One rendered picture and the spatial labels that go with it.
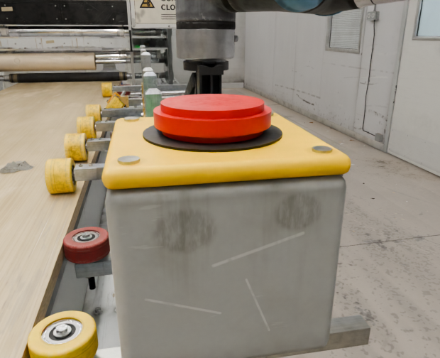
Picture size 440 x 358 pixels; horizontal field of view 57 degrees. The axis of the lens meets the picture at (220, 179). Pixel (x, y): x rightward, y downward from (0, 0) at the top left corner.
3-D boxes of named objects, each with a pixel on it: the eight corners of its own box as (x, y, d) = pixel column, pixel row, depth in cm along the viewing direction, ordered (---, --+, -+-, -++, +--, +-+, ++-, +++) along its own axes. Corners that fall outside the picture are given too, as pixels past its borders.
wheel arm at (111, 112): (214, 111, 174) (213, 103, 172) (216, 114, 170) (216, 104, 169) (93, 116, 165) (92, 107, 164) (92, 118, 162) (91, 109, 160)
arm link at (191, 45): (173, 29, 65) (231, 29, 67) (174, 61, 67) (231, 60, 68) (178, 29, 57) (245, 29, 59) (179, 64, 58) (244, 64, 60)
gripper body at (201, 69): (187, 145, 62) (184, 63, 58) (182, 132, 70) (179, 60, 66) (235, 143, 63) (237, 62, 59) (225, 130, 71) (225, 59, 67)
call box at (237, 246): (270, 262, 21) (277, 109, 18) (330, 368, 14) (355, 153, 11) (128, 277, 19) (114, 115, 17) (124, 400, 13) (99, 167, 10)
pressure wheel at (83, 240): (115, 273, 81) (110, 221, 77) (113, 297, 74) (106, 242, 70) (73, 278, 80) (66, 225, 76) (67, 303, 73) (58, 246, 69)
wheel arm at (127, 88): (192, 89, 243) (192, 82, 242) (193, 89, 240) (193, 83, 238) (106, 91, 234) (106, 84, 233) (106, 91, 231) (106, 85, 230)
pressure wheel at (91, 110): (100, 120, 159) (102, 126, 167) (99, 101, 160) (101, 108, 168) (84, 121, 158) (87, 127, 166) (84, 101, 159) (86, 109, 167)
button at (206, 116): (253, 133, 16) (253, 91, 16) (285, 163, 13) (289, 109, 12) (153, 138, 16) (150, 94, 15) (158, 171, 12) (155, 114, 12)
